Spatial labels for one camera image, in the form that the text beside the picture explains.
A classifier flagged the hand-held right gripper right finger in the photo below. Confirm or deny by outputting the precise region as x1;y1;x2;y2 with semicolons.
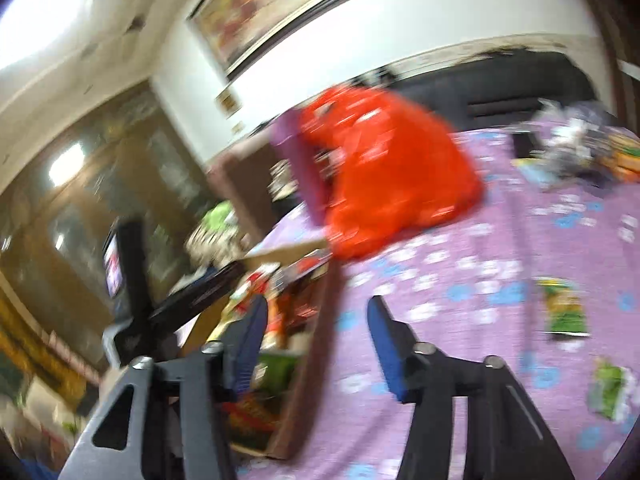
366;295;576;480

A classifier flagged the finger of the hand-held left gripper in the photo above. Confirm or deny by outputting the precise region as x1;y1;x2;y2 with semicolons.
147;260;248;333

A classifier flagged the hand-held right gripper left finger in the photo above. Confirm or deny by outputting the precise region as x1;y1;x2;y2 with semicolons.
60;294;271;480

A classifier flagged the pile of assorted snack packets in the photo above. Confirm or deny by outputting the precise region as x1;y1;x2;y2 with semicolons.
220;255;331;456

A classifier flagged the cardboard box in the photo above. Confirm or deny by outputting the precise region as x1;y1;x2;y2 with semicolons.
177;240;346;461

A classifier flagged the green yellow snack packet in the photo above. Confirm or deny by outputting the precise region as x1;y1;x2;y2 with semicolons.
535;277;591;338

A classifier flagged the patterned blanket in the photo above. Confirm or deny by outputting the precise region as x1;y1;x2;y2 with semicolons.
187;225;251;266

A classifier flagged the green cloth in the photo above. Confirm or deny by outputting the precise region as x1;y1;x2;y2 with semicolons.
200;200;236;231

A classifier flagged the wooden glass cabinet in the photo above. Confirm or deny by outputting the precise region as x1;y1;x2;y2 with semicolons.
0;85;216;361

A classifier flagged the purple floral tablecloth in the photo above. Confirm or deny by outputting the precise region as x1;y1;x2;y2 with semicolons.
235;125;640;480

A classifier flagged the brown sofa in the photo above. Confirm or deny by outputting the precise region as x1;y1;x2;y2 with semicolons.
207;130;306;251

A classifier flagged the purple thermos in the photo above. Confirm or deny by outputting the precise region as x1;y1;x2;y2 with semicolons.
270;110;333;228

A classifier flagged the red plastic bag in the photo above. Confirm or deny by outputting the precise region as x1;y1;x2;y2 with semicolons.
297;85;486;261

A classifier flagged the small black box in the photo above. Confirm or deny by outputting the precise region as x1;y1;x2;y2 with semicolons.
512;130;538;161

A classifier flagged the ceiling light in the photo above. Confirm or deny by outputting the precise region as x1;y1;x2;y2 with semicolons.
0;0;108;73

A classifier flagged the black sofa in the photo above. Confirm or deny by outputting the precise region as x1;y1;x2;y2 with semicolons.
395;50;601;133

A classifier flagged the small wall poster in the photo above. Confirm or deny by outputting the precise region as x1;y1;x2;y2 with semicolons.
215;85;241;116

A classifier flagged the framed wall painting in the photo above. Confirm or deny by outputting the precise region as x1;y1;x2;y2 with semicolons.
187;0;406;81

